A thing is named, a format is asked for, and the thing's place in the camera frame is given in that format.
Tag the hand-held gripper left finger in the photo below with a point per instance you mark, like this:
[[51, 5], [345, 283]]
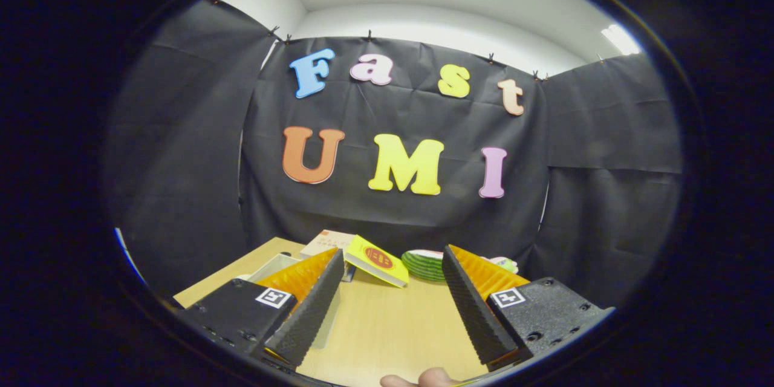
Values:
[[311, 311]]

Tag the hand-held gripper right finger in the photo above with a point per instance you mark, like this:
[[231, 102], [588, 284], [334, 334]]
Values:
[[474, 314]]

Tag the pale green storage box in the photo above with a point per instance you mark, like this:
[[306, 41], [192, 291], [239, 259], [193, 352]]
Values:
[[272, 265]]

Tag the grey blue book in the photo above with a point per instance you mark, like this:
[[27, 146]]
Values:
[[349, 272]]

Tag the pink and green plush toy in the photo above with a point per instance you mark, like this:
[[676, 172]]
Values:
[[505, 263]]

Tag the beige book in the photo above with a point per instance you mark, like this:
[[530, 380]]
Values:
[[326, 242]]

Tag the watermelon slice plush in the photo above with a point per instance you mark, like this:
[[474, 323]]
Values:
[[423, 263]]

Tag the yellow book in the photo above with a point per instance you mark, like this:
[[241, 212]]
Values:
[[378, 260]]

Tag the small ceiling light panel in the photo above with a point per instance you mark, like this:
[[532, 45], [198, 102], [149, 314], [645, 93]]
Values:
[[620, 39]]

